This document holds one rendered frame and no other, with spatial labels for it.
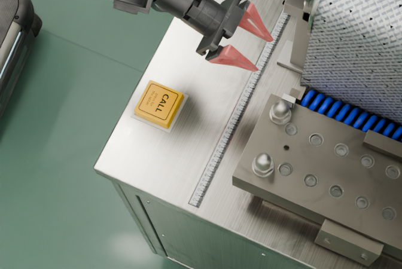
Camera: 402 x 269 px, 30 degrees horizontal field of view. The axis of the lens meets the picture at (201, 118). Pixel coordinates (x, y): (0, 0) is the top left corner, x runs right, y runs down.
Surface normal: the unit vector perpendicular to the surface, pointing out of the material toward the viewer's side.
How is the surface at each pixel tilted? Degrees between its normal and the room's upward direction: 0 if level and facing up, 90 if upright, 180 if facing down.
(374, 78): 90
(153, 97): 0
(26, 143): 0
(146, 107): 0
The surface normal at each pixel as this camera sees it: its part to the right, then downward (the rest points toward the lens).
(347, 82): -0.43, 0.86
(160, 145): -0.04, -0.35
